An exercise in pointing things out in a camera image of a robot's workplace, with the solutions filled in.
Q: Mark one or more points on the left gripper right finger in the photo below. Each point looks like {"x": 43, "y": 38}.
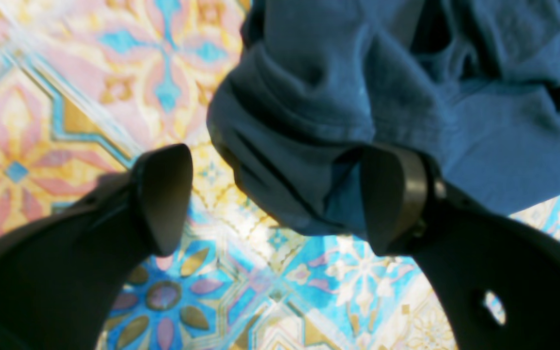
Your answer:
{"x": 497, "y": 280}

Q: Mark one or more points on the dark blue t-shirt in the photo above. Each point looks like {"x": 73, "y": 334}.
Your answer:
{"x": 473, "y": 83}

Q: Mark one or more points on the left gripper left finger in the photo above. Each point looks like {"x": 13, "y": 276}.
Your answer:
{"x": 61, "y": 275}

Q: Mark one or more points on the patterned tablecloth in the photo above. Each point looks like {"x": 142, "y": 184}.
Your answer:
{"x": 88, "y": 86}

